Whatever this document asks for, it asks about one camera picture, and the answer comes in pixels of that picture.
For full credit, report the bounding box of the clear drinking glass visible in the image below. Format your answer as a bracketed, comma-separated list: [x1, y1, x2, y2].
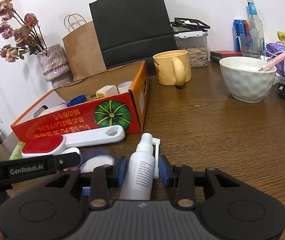
[241, 37, 264, 58]

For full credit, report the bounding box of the black lid frame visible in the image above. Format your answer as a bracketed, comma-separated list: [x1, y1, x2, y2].
[170, 17, 211, 34]

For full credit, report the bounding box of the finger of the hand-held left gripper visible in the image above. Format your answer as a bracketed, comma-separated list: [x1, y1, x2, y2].
[53, 152, 81, 168]

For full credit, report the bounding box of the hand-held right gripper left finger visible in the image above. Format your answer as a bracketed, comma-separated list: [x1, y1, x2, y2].
[43, 156, 128, 210]

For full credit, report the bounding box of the dried rose bouquet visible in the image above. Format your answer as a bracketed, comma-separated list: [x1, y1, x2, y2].
[0, 0, 47, 63]

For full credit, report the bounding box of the clear seed container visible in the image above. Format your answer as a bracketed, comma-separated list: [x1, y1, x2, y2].
[174, 31, 209, 68]

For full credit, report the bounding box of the green ribbed bottle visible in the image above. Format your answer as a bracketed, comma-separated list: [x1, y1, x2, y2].
[9, 142, 26, 161]

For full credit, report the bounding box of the blue soda can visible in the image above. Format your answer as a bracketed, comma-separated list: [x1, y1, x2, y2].
[233, 19, 249, 53]

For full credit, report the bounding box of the black coiled cable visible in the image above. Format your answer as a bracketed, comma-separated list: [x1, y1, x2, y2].
[276, 83, 285, 100]

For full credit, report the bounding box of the purple pouch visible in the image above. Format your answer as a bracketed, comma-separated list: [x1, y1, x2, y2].
[265, 42, 285, 74]

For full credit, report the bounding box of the pink spoon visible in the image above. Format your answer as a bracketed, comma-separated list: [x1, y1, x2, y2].
[257, 45, 285, 72]

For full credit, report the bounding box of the blue white tape roll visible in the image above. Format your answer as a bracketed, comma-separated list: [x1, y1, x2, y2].
[79, 149, 114, 173]

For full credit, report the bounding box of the yellow mug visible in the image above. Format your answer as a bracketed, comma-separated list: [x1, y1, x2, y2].
[152, 50, 191, 87]

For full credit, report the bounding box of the clear glass bottle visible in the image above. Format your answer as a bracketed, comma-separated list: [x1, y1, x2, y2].
[247, 0, 265, 55]

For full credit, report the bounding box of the white lint brush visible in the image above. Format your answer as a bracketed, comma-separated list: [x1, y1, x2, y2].
[21, 125, 126, 158]

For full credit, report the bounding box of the red cardboard box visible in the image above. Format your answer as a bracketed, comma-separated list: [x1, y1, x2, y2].
[11, 60, 149, 143]

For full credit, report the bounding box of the white plastic cup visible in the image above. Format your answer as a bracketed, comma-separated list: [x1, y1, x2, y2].
[118, 81, 133, 95]

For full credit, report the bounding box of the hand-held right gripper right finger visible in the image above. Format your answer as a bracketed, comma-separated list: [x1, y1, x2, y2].
[159, 155, 244, 210]

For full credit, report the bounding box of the brown paper bag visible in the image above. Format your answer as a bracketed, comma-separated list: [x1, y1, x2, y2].
[63, 14, 107, 80]

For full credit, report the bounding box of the black paper bag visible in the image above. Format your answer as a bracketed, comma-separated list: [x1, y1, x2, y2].
[89, 0, 176, 77]

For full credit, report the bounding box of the red black flat box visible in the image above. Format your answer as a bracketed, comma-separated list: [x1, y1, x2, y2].
[210, 51, 243, 64]

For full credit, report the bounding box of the mottled purple vase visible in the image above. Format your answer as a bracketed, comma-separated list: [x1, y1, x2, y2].
[36, 44, 73, 89]

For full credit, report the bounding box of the white spray bottle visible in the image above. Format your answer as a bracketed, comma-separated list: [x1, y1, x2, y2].
[119, 133, 161, 201]

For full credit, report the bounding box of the white bowl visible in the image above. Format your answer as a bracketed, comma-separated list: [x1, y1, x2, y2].
[219, 57, 277, 103]

